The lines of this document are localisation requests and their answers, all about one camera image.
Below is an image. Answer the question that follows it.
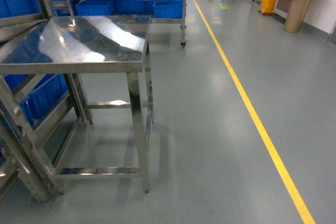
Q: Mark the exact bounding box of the yellow mop bucket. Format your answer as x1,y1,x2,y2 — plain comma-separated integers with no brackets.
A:
258,0,276,15

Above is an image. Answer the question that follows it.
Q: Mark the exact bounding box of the small stainless steel table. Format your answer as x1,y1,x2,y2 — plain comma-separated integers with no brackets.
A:
1,16,154,193

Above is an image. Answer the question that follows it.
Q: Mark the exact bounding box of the stainless steel bin rack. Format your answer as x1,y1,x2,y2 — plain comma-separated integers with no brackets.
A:
0,0,95,204

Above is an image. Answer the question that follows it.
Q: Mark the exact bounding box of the green floor sign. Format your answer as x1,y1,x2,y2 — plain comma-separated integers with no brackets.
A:
215,3,230,10

